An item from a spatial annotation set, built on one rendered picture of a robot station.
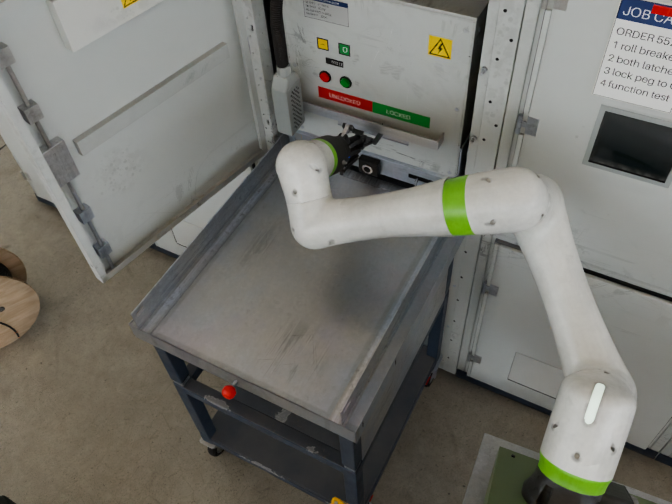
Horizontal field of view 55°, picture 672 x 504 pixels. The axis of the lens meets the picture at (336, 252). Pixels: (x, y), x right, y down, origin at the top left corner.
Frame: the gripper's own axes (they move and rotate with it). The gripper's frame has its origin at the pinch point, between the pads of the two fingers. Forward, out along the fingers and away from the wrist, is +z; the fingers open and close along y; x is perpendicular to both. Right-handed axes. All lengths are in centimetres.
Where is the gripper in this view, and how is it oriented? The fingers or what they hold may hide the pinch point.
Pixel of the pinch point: (363, 141)
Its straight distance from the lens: 169.8
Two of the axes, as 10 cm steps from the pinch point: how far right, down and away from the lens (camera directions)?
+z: 4.2, -3.0, 8.6
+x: 8.9, 3.3, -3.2
